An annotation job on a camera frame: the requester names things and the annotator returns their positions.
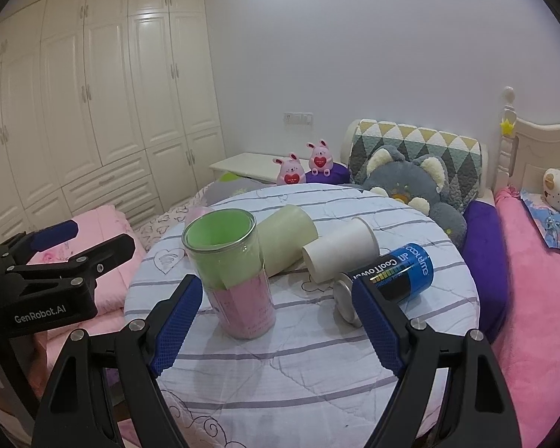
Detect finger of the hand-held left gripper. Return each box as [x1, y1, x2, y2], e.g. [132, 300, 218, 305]
[0, 221, 80, 266]
[7, 233, 136, 290]

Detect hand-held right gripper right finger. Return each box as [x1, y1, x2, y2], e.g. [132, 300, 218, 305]
[350, 276, 526, 448]

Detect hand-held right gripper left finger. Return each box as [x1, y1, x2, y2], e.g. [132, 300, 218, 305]
[34, 274, 204, 448]

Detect white paper cup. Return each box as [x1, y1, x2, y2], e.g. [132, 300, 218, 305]
[301, 217, 380, 284]

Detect pale yellow plastic cup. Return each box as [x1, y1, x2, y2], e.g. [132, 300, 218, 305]
[254, 204, 319, 278]

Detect clear cup green pink liners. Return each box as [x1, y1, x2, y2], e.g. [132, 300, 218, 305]
[182, 208, 277, 340]

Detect pink floral quilt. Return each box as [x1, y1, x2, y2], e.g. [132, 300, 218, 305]
[28, 204, 145, 397]

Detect blue drink can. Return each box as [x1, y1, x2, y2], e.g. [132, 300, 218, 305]
[333, 243, 435, 328]

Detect heart print bed sheet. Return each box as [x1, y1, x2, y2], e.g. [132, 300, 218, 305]
[135, 175, 271, 243]

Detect round table with striped cover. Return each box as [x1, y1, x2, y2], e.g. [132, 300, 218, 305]
[124, 183, 480, 448]

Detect purple blanket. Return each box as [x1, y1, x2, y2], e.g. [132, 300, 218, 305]
[461, 200, 509, 343]

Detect cream wardrobe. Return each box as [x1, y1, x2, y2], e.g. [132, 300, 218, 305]
[0, 0, 227, 246]

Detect grey cat plush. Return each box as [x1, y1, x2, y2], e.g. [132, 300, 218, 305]
[361, 146, 467, 249]

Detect purple cushion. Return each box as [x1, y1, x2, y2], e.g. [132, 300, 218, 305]
[305, 162, 351, 185]

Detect pink fleece blanket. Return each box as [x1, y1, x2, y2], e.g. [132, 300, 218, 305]
[490, 187, 560, 425]

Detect white bedside table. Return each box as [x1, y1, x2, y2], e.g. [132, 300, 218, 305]
[209, 152, 309, 183]

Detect pink bunny toy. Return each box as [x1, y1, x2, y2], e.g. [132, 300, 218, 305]
[273, 153, 305, 186]
[307, 139, 333, 177]

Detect triangle patterned cushion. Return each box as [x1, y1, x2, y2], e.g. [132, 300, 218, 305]
[340, 119, 489, 201]

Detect blue patterned pillow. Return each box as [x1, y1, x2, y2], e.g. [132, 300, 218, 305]
[520, 189, 560, 256]

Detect cream bed headboard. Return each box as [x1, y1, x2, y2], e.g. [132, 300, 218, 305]
[492, 86, 560, 192]

